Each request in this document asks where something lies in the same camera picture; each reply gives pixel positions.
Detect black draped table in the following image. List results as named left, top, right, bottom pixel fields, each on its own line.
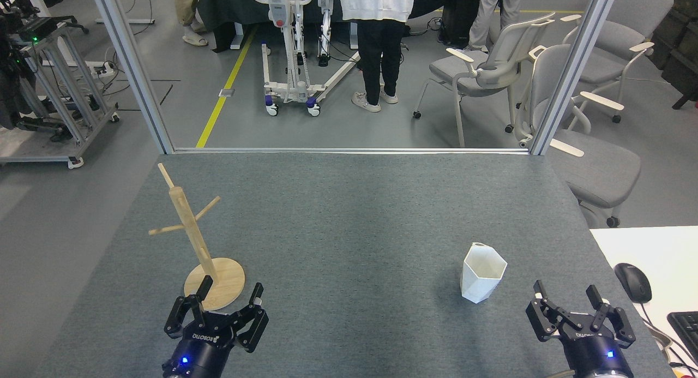
left=197, top=0, right=482, bottom=53

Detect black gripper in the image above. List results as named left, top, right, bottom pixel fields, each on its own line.
left=526, top=280, right=637, bottom=378
left=163, top=275, right=269, bottom=378

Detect white faceted cup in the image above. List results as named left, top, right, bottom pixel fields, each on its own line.
left=460, top=242, right=508, bottom=304

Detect person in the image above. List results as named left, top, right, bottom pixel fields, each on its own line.
left=467, top=0, right=527, bottom=53
left=340, top=0, right=417, bottom=113
left=173, top=0, right=209, bottom=47

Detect wooden cup rack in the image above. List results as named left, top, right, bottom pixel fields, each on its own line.
left=148, top=163, right=246, bottom=312

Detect white stand on wheels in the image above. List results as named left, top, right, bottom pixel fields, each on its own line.
left=246, top=0, right=361, bottom=117

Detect black box on floor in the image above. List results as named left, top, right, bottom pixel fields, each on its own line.
left=440, top=0, right=482, bottom=48

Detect stacked black crates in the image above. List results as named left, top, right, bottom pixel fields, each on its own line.
left=649, top=0, right=698, bottom=111

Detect metal cart on wheels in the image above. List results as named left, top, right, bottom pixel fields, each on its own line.
left=0, top=18, right=121, bottom=170

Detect black computer mouse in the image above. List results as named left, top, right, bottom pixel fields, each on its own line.
left=614, top=263, right=653, bottom=304

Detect silver frame post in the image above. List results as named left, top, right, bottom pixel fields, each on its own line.
left=88, top=0, right=175, bottom=154
left=529, top=0, right=622, bottom=156

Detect grey chair with white armrests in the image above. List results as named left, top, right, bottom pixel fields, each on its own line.
left=560, top=0, right=676, bottom=124
left=515, top=44, right=643, bottom=229
left=413, top=11, right=557, bottom=148

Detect black keyboard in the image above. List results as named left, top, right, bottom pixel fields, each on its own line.
left=667, top=311, right=698, bottom=362

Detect black mouse cable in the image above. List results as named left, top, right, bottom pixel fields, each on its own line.
left=638, top=302, right=698, bottom=369

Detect white desk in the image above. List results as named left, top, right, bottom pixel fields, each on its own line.
left=590, top=226, right=698, bottom=378

